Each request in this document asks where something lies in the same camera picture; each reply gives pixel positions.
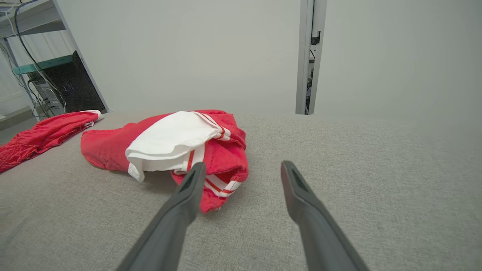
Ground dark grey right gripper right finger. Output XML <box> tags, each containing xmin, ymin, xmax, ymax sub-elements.
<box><xmin>280</xmin><ymin>161</ymin><xmax>370</xmax><ymax>271</ymax></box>

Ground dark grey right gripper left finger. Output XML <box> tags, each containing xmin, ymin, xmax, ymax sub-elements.
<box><xmin>116</xmin><ymin>162</ymin><xmax>207</xmax><ymax>271</ymax></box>

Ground red white striped jersey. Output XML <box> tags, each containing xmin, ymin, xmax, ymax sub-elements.
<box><xmin>81</xmin><ymin>110</ymin><xmax>249</xmax><ymax>214</ymax></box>

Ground red shorts with white trim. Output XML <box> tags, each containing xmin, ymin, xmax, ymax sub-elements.
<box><xmin>0</xmin><ymin>110</ymin><xmax>104</xmax><ymax>174</ymax></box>

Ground black computer tower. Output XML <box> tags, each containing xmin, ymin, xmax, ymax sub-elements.
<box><xmin>28</xmin><ymin>51</ymin><xmax>108</xmax><ymax>114</ymax></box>

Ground grey electronics box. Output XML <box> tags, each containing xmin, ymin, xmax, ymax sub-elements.
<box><xmin>36</xmin><ymin>81</ymin><xmax>67</xmax><ymax>115</ymax></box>

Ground teal shelf board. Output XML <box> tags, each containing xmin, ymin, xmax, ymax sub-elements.
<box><xmin>13</xmin><ymin>55</ymin><xmax>74</xmax><ymax>75</ymax></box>

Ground grey partition post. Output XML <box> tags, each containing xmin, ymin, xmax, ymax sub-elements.
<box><xmin>296</xmin><ymin>0</ymin><xmax>327</xmax><ymax>115</ymax></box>

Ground hanging dark cable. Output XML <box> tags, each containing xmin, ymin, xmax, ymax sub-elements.
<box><xmin>14</xmin><ymin>0</ymin><xmax>68</xmax><ymax>110</ymax></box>

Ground grey metal desk frame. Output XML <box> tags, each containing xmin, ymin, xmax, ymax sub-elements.
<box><xmin>0</xmin><ymin>0</ymin><xmax>110</xmax><ymax>113</ymax></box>

